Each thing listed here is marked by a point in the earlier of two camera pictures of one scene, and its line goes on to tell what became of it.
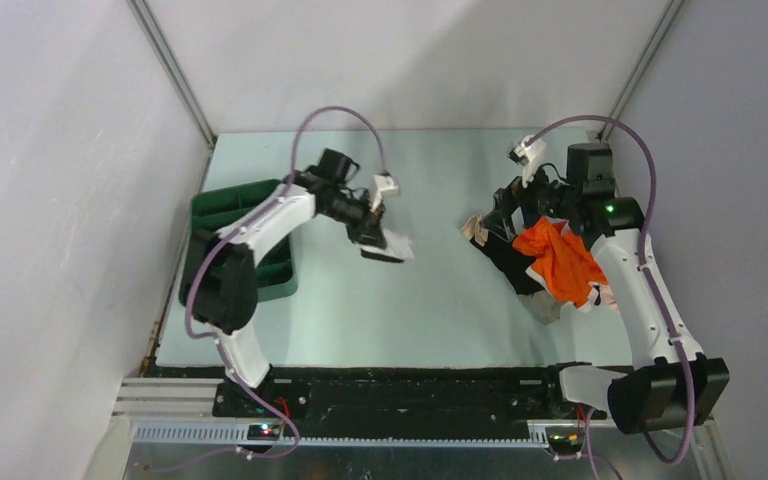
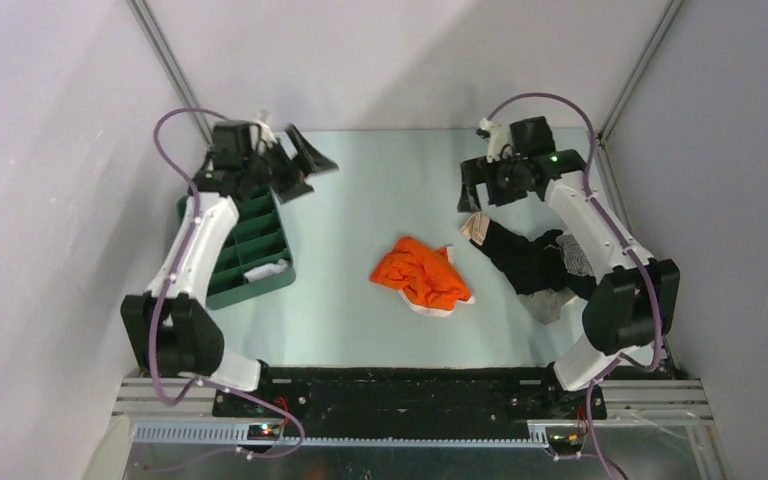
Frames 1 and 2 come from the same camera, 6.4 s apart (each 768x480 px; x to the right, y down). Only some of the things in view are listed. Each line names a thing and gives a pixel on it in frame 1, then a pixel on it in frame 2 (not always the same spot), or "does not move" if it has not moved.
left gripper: [367, 231] -> [308, 161]
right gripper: [506, 201] -> [480, 171]
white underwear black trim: [398, 249] -> [266, 270]
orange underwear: [561, 260] -> [427, 280]
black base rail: [403, 401] does not move
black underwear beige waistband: [514, 262] does not move
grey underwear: [543, 307] does not move
